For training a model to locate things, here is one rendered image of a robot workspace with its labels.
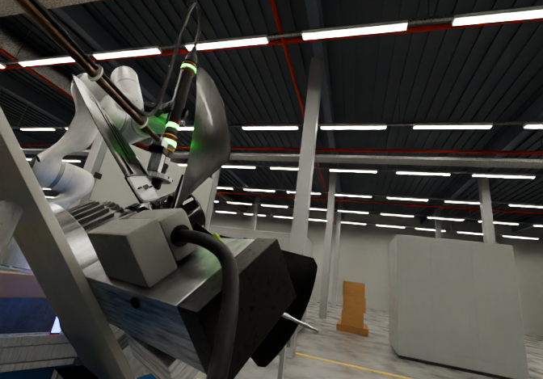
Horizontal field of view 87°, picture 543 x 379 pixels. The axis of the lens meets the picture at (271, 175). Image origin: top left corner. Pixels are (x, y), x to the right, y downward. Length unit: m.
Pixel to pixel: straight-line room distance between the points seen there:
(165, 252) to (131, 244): 0.04
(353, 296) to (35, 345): 7.92
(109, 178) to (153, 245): 2.37
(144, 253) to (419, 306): 6.39
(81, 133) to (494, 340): 6.71
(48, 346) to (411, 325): 6.05
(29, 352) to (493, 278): 6.69
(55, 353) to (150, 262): 0.84
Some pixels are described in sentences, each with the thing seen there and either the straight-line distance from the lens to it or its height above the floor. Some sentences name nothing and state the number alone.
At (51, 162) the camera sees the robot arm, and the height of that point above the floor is 1.39.
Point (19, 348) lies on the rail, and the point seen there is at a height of 0.83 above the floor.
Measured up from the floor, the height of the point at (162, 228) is 1.14.
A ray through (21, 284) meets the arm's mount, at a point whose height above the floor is 0.97.
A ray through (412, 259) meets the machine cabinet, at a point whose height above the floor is 1.77.
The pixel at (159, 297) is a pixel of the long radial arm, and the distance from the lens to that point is 0.31.
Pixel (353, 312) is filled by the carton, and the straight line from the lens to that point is 8.62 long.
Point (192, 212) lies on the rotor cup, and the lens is 0.67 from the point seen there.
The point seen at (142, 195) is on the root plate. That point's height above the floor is 1.23.
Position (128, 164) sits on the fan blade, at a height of 1.29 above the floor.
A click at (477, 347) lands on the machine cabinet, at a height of 0.41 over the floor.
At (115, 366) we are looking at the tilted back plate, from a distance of 0.53.
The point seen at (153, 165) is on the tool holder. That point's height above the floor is 1.32.
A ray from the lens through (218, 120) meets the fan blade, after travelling 0.45.
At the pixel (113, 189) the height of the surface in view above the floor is 1.58.
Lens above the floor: 1.11
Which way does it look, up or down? 19 degrees up
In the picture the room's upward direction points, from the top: 8 degrees clockwise
